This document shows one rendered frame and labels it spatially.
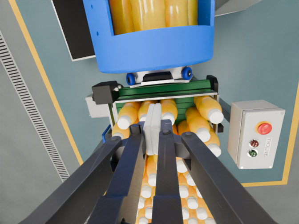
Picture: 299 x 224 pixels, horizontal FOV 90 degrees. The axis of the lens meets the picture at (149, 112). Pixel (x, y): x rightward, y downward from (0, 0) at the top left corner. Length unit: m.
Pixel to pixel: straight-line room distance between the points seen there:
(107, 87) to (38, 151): 2.06
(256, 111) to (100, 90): 0.49
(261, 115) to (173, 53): 0.33
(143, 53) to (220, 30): 1.35
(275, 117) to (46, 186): 2.84
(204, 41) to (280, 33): 1.49
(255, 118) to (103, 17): 0.45
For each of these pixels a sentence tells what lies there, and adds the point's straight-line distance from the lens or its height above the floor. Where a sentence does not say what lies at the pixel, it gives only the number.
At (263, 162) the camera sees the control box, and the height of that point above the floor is 1.10.
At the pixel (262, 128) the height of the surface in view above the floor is 1.11.
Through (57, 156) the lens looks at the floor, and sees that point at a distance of 2.40.
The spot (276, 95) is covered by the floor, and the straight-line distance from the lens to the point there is 1.90.
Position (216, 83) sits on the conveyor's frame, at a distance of 0.65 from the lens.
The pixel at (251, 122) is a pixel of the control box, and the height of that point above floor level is 1.10.
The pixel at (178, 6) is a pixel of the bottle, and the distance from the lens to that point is 0.38.
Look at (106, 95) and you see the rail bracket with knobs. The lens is 0.56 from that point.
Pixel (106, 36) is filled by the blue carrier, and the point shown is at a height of 1.21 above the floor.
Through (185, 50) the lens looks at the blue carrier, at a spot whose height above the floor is 1.22.
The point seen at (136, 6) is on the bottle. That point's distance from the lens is 0.35.
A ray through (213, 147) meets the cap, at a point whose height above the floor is 1.09.
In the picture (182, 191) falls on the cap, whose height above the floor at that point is 1.09.
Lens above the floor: 1.51
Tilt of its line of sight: 68 degrees down
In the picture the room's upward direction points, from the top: 166 degrees counter-clockwise
